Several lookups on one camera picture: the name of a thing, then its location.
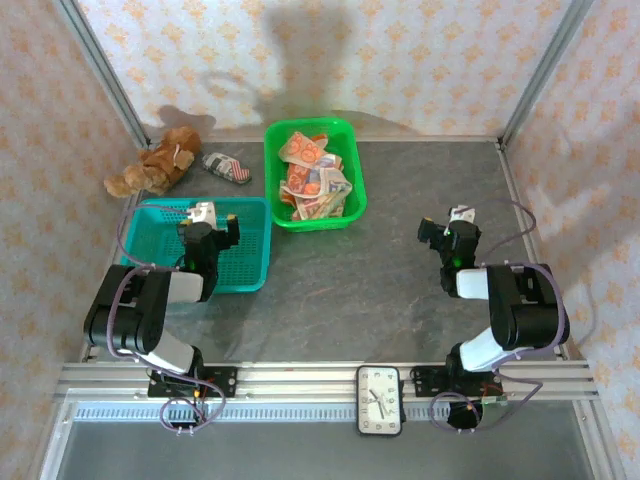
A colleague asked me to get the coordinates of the brown teddy bear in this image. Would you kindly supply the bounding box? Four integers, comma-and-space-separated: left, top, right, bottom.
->
103, 125, 203, 199

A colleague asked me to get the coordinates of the right arm's purple cable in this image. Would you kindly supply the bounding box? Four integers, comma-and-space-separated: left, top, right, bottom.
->
429, 198, 571, 435

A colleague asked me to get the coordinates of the slotted grey cable duct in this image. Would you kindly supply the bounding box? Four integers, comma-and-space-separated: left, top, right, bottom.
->
74, 405, 576, 422

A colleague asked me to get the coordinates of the towel with bunny faces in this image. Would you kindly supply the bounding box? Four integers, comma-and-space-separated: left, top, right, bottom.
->
277, 130, 330, 167

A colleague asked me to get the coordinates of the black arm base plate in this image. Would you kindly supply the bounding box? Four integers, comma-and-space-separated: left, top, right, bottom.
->
410, 365, 503, 400
147, 366, 239, 400

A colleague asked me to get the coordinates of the aluminium frame post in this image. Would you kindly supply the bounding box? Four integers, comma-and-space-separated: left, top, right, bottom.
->
499, 0, 596, 149
52, 0, 152, 150

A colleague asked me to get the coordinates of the white black alarm clock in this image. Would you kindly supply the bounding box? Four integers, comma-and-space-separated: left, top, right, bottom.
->
355, 365, 405, 439

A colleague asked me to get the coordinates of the green plastic basket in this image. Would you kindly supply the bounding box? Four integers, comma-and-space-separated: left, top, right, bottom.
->
263, 117, 369, 234

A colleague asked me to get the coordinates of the teal plastic basket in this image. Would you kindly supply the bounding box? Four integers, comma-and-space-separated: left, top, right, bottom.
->
122, 196, 273, 295

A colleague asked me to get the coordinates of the left arm's purple cable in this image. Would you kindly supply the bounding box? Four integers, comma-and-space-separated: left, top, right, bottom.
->
107, 202, 227, 435

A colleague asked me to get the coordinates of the arm's purple cable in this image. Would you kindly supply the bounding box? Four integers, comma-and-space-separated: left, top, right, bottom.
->
429, 198, 571, 435
107, 202, 227, 435

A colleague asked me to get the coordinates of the towel with rabbit lettering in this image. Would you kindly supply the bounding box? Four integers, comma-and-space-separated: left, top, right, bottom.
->
277, 152, 354, 222

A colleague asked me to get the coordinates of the wide aluminium mounting rail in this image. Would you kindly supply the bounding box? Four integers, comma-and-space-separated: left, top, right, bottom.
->
54, 360, 600, 401

